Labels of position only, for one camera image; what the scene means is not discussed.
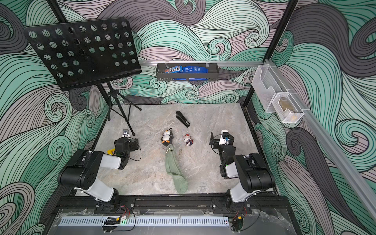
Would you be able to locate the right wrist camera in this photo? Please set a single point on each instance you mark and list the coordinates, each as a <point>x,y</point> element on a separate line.
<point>226,138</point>

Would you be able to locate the black stapler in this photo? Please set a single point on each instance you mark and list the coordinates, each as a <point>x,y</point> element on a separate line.
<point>182,119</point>

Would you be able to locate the yellow plastic triangle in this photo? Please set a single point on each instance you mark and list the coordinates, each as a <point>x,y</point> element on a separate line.
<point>111,152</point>

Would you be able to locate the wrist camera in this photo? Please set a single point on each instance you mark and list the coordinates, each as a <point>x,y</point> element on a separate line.
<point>125,133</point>
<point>226,138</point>

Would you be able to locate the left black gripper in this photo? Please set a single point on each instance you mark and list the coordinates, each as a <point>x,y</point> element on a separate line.
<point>132,144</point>

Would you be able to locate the blue candy packet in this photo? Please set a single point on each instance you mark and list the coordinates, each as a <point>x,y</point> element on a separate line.
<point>187,69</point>

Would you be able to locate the white slotted cable duct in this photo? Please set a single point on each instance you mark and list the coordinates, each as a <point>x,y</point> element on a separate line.
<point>149,221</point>

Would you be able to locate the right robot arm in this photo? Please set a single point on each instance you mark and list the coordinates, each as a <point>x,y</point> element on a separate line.
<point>251,170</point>

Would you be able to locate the small clear plastic bin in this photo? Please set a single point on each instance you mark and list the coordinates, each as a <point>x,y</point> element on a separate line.
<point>287,111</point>

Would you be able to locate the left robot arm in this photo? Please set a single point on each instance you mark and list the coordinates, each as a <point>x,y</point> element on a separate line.
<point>81,171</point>

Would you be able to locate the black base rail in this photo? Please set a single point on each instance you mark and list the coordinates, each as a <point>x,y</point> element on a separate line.
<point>216,203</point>

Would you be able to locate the large clear plastic bin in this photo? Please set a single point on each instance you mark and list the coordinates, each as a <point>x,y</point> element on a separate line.
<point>267,84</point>

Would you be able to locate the penguin plush keychain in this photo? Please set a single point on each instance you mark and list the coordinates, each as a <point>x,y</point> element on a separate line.
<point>167,137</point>

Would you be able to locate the black perforated music stand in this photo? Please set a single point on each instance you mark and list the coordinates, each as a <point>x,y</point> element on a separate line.
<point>86,53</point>

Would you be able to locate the red white plush keychain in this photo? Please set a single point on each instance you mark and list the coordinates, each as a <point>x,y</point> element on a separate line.
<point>188,140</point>

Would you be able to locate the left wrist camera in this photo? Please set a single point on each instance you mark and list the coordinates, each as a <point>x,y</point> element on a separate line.
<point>125,133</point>

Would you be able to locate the green fabric bag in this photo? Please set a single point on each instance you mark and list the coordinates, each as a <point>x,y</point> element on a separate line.
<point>173,169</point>

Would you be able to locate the black wall-mounted tray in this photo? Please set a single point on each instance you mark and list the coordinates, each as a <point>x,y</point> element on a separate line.
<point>212,75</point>

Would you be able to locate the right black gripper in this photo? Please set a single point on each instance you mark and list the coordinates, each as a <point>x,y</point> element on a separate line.
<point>214,141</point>

